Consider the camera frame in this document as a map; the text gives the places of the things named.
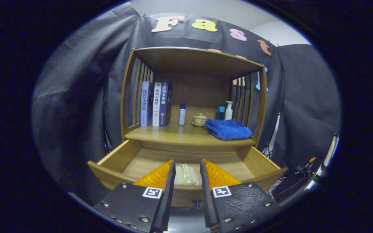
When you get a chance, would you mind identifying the cream lidded teacup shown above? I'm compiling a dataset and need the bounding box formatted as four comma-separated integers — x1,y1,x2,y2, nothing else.
192,113,208,127

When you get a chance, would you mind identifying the blue folded towel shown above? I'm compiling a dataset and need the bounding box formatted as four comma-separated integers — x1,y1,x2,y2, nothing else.
205,119,252,141

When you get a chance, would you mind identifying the light blue book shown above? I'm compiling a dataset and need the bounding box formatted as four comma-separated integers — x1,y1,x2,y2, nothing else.
140,81,153,127

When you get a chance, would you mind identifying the wooden cabinet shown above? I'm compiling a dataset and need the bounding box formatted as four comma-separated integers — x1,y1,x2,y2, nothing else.
120,47,268,152

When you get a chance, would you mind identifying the black light stand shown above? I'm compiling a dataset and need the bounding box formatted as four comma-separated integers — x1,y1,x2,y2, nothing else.
263,113,281,157

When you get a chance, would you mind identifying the white book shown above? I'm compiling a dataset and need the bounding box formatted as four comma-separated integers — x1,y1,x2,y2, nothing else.
152,82,164,127

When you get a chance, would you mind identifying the black device with orange tip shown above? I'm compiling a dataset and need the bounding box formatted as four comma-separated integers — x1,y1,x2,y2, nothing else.
295,157,316,177

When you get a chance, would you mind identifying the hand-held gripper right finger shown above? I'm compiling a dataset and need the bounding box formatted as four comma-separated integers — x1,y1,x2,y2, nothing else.
200,158,282,232

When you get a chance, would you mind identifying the wooden countertop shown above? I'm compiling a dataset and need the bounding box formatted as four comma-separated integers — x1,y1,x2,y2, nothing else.
124,125,256,148

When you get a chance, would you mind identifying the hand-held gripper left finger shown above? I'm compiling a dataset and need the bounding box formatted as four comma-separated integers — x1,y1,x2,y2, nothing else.
93,159,176,233

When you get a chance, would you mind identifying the dark blue book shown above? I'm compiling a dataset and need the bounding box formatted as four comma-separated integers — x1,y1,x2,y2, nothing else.
159,79,173,127

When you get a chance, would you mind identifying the wooden drawer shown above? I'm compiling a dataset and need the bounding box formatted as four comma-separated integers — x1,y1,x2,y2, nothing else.
88,139,288,209

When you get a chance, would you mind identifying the cream scrub brush white pad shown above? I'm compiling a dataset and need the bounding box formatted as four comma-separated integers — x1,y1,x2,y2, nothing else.
175,163,200,186

